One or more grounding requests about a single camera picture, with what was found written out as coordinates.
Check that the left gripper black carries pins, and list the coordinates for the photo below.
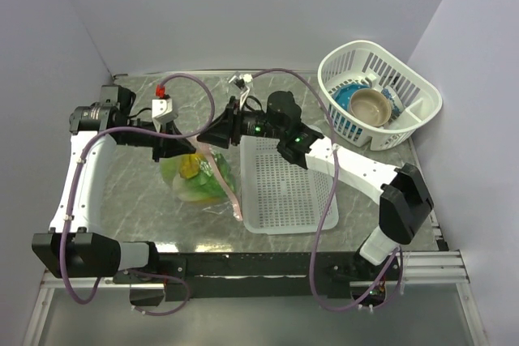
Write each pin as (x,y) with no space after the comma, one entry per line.
(164,147)

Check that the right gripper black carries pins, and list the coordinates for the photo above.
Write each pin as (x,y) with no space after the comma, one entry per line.
(226,127)

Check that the clear zip bag pink slider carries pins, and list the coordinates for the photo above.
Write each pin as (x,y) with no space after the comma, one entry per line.
(223,172)

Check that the fake green lettuce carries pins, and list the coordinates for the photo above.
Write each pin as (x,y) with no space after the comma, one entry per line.
(205,187)

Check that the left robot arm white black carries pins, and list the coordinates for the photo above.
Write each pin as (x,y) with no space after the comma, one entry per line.
(75,243)

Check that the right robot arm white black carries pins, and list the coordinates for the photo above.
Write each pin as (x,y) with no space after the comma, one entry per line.
(401,193)

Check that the white perforated shallow tray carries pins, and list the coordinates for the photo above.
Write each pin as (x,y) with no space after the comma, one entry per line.
(279,197)

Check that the blue plate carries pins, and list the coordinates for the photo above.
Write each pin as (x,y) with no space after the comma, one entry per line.
(343,94)

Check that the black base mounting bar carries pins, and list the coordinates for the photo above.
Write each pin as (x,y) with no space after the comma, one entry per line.
(335,275)

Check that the beige bowl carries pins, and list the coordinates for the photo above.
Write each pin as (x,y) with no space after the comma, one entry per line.
(370,107)

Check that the white slatted dish basket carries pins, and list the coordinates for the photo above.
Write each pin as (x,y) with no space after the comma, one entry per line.
(367,63)

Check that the white blue patterned dish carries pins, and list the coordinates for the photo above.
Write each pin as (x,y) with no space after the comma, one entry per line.
(391,95)

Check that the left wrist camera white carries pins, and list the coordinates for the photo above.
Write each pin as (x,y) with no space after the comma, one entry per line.
(164,110)

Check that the aluminium frame rail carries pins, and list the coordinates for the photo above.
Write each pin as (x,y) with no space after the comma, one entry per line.
(265,299)

